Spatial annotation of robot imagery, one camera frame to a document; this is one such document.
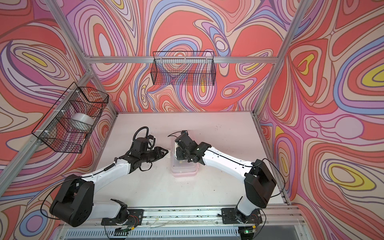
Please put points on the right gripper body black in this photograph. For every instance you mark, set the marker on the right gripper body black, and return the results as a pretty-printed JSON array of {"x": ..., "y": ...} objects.
[{"x": 182, "y": 155}]

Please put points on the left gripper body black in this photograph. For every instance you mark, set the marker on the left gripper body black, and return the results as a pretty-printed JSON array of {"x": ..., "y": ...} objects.
[{"x": 150, "y": 156}]

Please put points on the pink plastic tool box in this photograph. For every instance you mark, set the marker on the pink plastic tool box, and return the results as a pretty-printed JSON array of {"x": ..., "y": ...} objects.
[{"x": 180, "y": 167}]

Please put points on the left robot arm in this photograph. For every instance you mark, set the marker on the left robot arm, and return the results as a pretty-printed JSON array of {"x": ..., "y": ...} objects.
[{"x": 74, "y": 203}]

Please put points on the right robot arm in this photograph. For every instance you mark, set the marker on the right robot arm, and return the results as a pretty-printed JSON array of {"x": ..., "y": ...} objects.
[{"x": 258, "y": 180}]

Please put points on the silver tape roll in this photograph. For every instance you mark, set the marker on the silver tape roll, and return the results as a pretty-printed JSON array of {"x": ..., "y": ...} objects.
[{"x": 83, "y": 119}]

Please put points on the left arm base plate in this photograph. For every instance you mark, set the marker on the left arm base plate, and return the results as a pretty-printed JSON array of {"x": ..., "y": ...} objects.
[{"x": 132, "y": 218}]

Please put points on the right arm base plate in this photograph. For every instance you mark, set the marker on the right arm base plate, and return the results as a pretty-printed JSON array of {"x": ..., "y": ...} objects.
[{"x": 234, "y": 216}]

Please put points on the left wall wire basket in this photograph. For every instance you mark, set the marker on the left wall wire basket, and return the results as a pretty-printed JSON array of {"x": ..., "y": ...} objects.
[{"x": 62, "y": 134}]

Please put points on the wall wire basket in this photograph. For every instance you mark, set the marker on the wall wire basket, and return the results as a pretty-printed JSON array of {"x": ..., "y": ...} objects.
[
  {"x": 62, "y": 134},
  {"x": 183, "y": 68}
]

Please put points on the back wall wire basket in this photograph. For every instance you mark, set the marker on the back wall wire basket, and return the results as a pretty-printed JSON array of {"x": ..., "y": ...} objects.
[{"x": 183, "y": 68}]

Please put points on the aluminium front rail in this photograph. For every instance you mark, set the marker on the aluminium front rail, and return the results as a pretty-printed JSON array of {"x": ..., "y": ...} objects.
[{"x": 207, "y": 216}]

